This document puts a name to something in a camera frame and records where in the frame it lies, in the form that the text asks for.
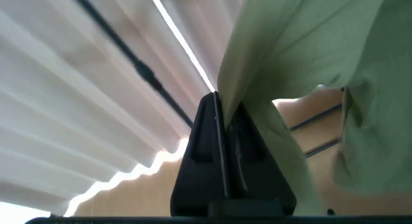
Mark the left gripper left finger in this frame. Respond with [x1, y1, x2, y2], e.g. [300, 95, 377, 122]
[170, 91, 230, 217]

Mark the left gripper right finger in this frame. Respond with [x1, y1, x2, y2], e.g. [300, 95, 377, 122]
[225, 101, 297, 216]

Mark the green printed t-shirt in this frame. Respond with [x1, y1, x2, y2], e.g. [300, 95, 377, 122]
[217, 0, 412, 217]

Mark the black clothes rack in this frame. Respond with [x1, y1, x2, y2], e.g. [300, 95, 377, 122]
[68, 0, 345, 159]

